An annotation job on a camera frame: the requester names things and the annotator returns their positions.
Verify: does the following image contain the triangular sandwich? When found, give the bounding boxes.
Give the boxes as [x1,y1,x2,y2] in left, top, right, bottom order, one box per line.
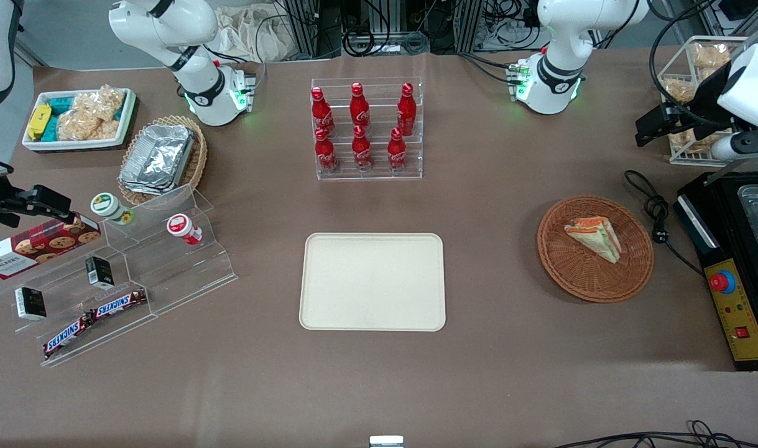
[563,215,623,264]

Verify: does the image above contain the oval light wicker basket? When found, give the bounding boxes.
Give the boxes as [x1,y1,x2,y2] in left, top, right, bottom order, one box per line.
[117,114,209,207]

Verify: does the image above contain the round brown wicker basket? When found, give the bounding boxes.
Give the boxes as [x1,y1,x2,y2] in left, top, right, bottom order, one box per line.
[537,195,655,304]

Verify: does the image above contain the beige rectangular tray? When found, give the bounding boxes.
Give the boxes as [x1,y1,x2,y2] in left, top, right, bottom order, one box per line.
[298,232,447,332]

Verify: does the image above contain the red tartan cookie box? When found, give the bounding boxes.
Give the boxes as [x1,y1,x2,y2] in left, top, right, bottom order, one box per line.
[0,213,102,281]

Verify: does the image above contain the green lid cup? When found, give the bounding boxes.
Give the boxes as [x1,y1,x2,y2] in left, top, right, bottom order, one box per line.
[90,192,136,226]

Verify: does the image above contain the white plastic snack bin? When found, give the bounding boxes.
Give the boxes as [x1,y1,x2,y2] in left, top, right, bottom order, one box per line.
[21,87,137,154]

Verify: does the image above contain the yellow snack packet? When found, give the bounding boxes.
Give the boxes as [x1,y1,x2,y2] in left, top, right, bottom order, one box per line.
[27,104,53,142]

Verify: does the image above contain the small black box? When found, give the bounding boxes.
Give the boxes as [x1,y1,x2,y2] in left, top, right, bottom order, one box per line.
[14,286,48,322]
[85,255,116,290]

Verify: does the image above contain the clear bag of rice crackers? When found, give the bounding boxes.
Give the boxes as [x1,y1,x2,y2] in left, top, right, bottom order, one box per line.
[57,83,128,142]

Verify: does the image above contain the teal snack packet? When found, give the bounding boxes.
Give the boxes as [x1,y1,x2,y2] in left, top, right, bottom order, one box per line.
[45,96,76,142]

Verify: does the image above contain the stacked aluminium foil containers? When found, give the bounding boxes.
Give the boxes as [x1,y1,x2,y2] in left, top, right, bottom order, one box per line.
[118,124,196,196]

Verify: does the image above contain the Snickers chocolate bar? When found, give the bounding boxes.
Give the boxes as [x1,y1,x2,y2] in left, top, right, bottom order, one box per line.
[42,314,95,361]
[91,289,149,320]

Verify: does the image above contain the red lid cup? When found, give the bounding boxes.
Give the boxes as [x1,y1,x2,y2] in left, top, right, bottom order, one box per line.
[166,213,204,246]

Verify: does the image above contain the clear acrylic stepped shelf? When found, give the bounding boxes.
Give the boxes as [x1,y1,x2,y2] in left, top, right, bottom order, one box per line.
[0,183,240,368]

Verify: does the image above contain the black sealing machine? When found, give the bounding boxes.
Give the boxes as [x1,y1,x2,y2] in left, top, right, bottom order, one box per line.
[672,170,758,373]

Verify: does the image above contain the red cola bottle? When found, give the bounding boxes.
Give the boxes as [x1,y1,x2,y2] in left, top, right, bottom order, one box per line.
[396,82,417,137]
[351,124,374,172]
[349,82,372,135]
[387,126,409,172]
[310,86,336,139]
[314,126,340,174]

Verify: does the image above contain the beige cloth bag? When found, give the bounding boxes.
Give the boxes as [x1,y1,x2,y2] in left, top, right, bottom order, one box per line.
[217,5,293,63]

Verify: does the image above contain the clear acrylic bottle rack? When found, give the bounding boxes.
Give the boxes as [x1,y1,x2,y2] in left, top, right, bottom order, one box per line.
[310,76,425,182]

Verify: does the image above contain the wire basket with bread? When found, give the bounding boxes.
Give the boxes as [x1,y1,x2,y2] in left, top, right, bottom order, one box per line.
[657,35,752,167]

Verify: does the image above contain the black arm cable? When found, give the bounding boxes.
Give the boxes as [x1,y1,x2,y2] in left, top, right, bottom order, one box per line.
[649,0,737,128]

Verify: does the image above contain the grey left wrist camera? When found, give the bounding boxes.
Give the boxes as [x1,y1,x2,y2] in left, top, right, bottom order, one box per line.
[710,129,758,164]

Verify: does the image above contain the black power cable with plug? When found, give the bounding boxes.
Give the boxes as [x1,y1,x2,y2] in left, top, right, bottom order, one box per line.
[623,169,706,278]

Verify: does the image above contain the black base cables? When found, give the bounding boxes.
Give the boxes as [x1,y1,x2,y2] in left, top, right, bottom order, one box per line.
[458,51,524,86]

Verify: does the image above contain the aluminium frame post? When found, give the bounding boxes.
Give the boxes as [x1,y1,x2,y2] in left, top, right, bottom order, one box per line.
[458,0,486,54]
[284,0,343,60]

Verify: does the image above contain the coiled black cable bundle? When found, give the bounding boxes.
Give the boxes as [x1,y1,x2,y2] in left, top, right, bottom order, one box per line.
[343,25,430,58]

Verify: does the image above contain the black floor cable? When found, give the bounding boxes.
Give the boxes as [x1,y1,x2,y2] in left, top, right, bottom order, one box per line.
[550,419,758,448]

